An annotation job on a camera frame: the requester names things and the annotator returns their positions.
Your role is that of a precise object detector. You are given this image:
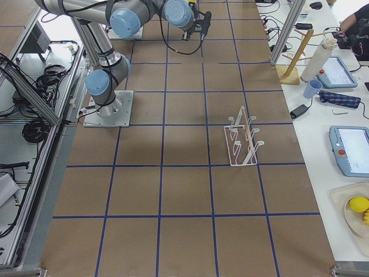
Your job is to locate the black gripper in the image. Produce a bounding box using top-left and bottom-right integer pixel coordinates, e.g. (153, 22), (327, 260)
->
(182, 9), (212, 40)

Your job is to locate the blue cup on desk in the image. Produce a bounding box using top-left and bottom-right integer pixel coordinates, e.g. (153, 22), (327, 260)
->
(303, 80), (323, 99)

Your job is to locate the wooden mug tree stand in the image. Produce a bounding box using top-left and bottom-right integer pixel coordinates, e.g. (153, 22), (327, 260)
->
(276, 28), (327, 85)

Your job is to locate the beige water bottle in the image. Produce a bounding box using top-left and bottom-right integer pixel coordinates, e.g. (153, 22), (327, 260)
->
(300, 38), (337, 83)

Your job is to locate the black power adapter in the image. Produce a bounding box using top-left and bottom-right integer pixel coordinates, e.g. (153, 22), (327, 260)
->
(289, 104), (309, 119)

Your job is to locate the folded plaid umbrella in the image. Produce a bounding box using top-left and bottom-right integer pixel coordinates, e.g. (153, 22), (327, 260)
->
(318, 91), (361, 109)

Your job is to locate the blue teach pendant tablet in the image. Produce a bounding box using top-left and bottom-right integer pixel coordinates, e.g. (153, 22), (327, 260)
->
(316, 56), (357, 89)

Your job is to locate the small allen key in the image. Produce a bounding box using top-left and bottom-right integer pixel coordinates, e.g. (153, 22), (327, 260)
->
(332, 110), (348, 115)

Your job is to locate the beige tray on desk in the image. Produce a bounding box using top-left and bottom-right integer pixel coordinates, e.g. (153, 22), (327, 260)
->
(330, 182), (368, 257)

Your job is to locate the yellow toy lemon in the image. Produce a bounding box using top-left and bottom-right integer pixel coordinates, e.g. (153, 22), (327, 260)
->
(348, 196), (369, 213)

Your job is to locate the cream bowl on desk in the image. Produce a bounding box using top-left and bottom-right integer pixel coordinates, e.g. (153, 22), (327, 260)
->
(344, 196), (368, 238)

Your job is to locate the aluminium frame post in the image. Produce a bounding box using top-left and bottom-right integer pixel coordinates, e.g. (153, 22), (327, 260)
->
(270, 0), (306, 65)

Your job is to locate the white wire cup rack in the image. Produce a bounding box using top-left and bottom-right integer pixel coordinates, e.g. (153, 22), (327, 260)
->
(223, 106), (265, 167)

